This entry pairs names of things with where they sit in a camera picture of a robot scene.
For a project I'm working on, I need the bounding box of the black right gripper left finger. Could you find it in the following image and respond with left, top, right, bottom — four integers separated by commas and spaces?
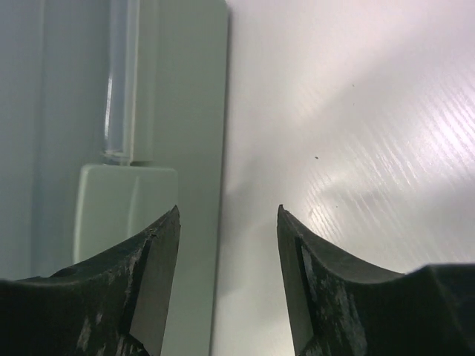
1, 208, 180, 355

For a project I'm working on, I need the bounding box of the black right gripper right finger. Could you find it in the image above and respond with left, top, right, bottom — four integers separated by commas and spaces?
277, 208, 474, 355

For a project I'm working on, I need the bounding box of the green plastic tool box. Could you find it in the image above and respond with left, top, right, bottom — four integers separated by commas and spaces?
1, 1, 229, 355

